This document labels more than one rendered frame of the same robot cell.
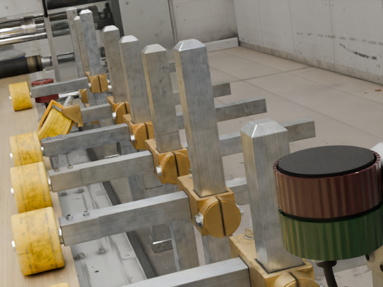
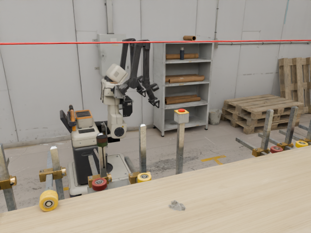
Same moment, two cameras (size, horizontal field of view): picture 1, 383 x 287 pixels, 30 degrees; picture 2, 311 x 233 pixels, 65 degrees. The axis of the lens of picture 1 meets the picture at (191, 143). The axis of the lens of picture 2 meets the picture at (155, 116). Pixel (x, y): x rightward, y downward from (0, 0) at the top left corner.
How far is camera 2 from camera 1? 1.29 m
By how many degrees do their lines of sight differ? 94
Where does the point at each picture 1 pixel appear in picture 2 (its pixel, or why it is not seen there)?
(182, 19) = not seen: outside the picture
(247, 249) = (47, 172)
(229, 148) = not seen: outside the picture
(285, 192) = (104, 140)
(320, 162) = (102, 136)
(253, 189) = (55, 157)
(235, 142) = not seen: outside the picture
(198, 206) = (10, 180)
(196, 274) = (49, 179)
